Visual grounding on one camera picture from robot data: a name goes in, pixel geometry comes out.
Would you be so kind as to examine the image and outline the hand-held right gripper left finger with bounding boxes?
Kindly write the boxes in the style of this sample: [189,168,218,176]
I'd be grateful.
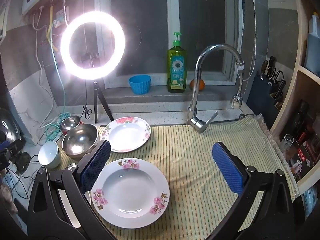
[27,140,112,240]

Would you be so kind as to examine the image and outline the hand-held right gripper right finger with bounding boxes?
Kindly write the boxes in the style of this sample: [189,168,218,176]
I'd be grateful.
[205,141,295,240]

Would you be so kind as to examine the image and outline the large steel bowl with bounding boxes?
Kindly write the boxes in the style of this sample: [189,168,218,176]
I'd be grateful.
[62,124,100,161]

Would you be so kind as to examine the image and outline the white ceramic bowl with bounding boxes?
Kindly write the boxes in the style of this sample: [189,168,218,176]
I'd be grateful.
[38,141,62,169]

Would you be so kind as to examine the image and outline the white floral plate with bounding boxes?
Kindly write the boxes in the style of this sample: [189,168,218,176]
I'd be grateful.
[90,158,170,228]
[101,116,151,153]

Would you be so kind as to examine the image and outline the small red steel bowl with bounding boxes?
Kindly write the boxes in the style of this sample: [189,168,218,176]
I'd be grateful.
[60,116,83,135]

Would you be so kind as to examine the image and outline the person's left hand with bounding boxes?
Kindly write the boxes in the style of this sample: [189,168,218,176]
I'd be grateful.
[0,183,17,213]

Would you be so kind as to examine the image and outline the dark round device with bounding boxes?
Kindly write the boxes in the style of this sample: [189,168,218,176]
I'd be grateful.
[14,152,32,173]

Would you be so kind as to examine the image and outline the steel pot lid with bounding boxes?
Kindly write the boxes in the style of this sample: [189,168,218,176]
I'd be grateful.
[0,107,21,153]

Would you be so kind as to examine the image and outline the yellow striped towel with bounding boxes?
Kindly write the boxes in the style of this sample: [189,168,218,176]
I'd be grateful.
[57,114,299,240]

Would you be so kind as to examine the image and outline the clear glass cup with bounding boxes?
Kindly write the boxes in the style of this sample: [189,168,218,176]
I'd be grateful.
[279,134,294,153]

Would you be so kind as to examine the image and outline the black tripod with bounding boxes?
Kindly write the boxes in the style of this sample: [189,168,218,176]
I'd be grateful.
[92,80,115,124]

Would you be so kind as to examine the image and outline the red and black box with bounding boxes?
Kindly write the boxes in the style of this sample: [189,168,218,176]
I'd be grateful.
[287,140,320,180]

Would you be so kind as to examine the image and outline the dark knife block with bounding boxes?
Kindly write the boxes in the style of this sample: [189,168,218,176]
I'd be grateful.
[246,75,285,110]

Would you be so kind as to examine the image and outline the dark glass bottle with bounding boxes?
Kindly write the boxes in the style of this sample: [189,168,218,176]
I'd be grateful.
[291,99,310,140]

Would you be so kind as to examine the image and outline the orange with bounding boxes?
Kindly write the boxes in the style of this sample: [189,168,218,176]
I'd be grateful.
[189,79,206,91]

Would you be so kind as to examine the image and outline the blue ribbed cup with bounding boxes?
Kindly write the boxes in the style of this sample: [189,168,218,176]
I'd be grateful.
[128,75,152,95]

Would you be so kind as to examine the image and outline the chrome faucet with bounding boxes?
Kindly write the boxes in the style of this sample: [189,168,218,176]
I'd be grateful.
[186,44,243,134]

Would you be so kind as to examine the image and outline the black scissors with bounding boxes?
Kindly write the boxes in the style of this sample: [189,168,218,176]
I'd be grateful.
[267,66,286,90]

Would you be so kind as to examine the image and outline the green dish soap bottle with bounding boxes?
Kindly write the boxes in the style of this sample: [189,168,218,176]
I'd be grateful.
[167,32,187,93]

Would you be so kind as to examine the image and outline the wooden shelf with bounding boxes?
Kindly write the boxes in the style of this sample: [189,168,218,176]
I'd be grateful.
[269,0,320,193]

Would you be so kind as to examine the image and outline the yellow pipe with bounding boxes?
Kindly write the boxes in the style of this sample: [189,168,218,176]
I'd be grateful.
[47,5,54,50]

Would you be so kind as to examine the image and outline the blue plastic jug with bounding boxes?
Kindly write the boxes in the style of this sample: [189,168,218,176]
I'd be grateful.
[304,14,320,69]

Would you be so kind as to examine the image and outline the dark glass window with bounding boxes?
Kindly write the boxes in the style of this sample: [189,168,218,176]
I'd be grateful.
[95,0,243,88]

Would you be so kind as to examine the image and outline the thin black cables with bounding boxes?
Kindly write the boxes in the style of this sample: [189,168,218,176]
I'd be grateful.
[5,155,40,200]

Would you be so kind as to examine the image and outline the black ring light cable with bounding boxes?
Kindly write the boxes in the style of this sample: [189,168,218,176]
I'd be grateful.
[81,80,93,120]

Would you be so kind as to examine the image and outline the flexible faucet sprayer hose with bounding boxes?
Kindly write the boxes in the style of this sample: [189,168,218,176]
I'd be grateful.
[229,61,244,109]

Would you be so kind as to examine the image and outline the white cable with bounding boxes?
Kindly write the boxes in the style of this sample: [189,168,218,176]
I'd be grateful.
[32,7,59,140]

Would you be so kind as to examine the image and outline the white wall cabinet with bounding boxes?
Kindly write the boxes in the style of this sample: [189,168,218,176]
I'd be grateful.
[0,5,8,43]

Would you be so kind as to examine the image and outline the wall socket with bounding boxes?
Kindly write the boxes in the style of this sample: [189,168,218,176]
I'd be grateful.
[54,10,65,28]

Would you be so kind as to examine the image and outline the metal bead chain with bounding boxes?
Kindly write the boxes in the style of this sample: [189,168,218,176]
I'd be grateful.
[241,0,258,82]

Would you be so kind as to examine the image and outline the metal flexible hose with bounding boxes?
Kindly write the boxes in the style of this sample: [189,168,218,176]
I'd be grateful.
[62,0,69,25]

